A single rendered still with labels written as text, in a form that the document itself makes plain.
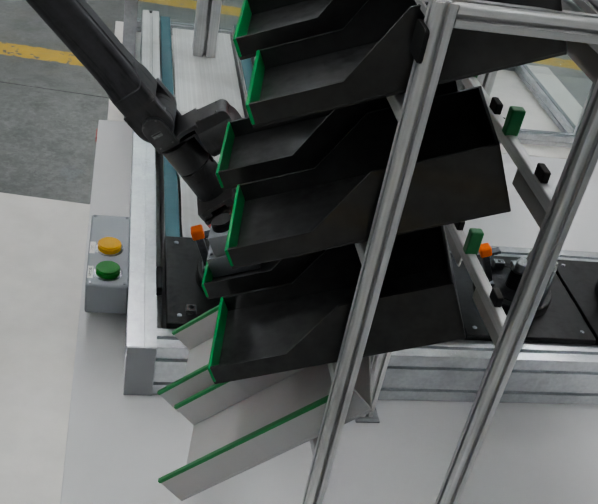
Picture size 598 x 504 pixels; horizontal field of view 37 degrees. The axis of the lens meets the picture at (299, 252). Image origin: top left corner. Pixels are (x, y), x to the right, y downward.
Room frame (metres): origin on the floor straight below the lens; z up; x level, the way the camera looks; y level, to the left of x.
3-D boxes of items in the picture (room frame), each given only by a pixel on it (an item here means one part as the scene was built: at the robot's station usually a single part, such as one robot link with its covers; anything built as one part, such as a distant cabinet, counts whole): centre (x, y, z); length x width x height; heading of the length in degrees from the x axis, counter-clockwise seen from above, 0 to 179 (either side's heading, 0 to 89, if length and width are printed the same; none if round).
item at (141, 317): (1.44, 0.31, 0.91); 0.89 x 0.06 x 0.11; 14
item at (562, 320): (1.33, -0.39, 1.01); 0.24 x 0.24 x 0.13; 14
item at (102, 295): (1.24, 0.32, 0.93); 0.21 x 0.07 x 0.06; 14
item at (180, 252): (1.21, 0.09, 0.96); 0.24 x 0.24 x 0.02; 14
